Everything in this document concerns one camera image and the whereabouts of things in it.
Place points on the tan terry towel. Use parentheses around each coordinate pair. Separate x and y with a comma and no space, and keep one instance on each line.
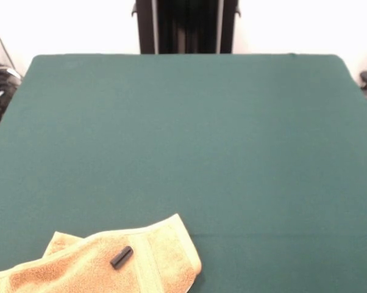
(80,268)

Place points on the dark green table cloth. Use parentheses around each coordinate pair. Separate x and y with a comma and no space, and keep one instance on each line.
(232,137)

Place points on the small black rubber pad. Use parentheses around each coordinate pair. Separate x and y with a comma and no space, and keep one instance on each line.
(121,257)

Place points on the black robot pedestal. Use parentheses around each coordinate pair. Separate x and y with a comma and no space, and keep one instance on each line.
(147,30)

